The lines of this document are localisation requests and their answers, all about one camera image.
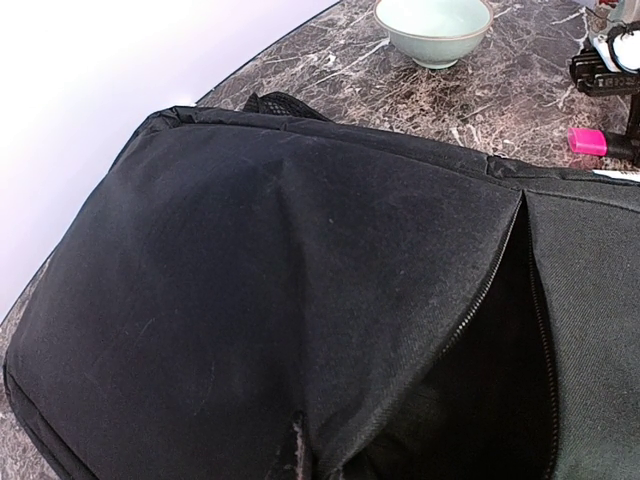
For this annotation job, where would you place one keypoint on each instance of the black student bag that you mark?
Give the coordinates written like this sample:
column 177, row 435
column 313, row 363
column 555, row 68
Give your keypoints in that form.
column 271, row 295

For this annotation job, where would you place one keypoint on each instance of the red black marker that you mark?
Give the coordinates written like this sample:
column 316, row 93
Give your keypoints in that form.
column 603, row 144

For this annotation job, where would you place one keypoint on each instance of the pale green ceramic bowl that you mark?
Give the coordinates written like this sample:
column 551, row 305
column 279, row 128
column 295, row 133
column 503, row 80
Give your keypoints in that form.
column 435, row 34

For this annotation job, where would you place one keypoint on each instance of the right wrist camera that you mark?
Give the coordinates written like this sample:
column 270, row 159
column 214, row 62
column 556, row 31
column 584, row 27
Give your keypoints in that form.
column 597, row 71

